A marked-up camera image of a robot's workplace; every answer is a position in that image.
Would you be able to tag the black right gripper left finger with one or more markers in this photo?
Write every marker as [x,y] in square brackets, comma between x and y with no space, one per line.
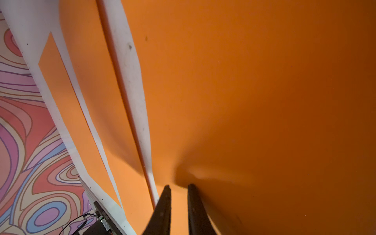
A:
[160,221]

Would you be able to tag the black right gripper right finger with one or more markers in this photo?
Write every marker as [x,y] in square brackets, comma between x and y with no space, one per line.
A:
[199,223]

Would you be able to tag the orange paper sheet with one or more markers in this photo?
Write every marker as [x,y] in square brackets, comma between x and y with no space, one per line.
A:
[59,84]
[269,107]
[87,47]

